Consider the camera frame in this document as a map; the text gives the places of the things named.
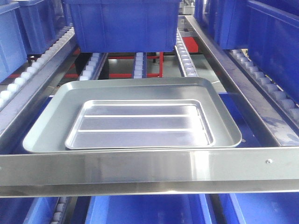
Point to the silver metal tray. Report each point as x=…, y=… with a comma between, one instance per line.
x=107, y=124

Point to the steel shelf front bar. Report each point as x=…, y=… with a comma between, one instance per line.
x=133, y=172

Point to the steel shelf divider rail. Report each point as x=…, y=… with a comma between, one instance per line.
x=267, y=120

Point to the red metal frame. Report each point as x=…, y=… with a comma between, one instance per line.
x=139, y=66

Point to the blue plastic bin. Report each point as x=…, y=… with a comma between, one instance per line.
x=150, y=209

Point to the white roller track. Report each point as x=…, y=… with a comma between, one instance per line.
x=186, y=64

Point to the large blue plastic crate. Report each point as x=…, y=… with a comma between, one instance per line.
x=113, y=26

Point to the blue crate right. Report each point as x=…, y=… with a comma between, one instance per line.
x=269, y=29

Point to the large grey plastic tray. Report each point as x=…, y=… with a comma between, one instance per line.
x=51, y=129

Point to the blue crate left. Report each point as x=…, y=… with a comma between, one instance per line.
x=27, y=27

